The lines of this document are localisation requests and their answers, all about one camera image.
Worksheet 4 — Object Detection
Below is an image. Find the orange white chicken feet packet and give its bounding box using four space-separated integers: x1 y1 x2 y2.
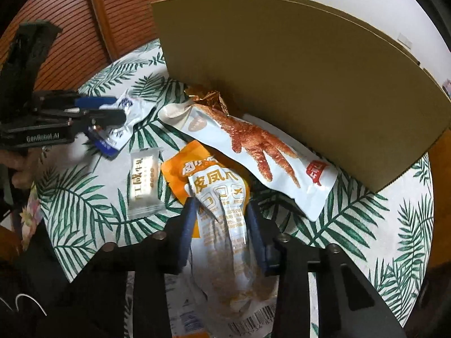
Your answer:
161 140 277 324

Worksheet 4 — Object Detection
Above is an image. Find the white printed snack packet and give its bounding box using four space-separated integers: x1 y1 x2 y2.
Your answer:
169 275 280 338

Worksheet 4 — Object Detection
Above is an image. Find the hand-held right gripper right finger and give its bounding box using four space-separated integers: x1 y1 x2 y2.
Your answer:
245 201 406 338

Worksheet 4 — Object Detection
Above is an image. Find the leaf print tablecloth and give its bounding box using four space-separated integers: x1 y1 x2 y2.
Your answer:
35 39 435 328

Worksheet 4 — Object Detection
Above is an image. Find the floral blanket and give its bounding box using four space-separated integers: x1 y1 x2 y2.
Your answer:
19 183 45 250

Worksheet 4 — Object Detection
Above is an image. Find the brown cardboard box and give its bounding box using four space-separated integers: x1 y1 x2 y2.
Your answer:
151 0 451 194

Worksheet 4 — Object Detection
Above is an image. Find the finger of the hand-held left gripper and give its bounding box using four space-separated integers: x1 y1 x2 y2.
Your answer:
72 95 118 111
76 108 127 132

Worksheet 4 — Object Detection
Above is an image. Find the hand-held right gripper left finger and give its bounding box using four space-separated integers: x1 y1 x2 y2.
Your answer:
67 197 200 338

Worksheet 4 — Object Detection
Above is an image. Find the wooden louvered wardrobe door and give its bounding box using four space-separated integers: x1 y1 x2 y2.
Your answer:
86 0 226 62
0 0 110 90

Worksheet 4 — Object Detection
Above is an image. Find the gold crinkled wrapper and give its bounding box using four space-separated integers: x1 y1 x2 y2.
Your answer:
185 84 229 117

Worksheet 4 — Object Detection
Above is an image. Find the white chicken foot packet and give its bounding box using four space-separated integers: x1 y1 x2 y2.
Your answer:
157 103 339 222

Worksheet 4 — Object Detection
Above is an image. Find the small white candy packet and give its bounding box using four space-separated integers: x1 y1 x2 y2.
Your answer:
127 147 168 219

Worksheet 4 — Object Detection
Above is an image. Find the person's left hand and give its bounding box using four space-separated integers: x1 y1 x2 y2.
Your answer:
0 147 45 192

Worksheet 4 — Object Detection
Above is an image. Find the blue white snack packet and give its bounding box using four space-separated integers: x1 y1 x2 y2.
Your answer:
90 90 153 159

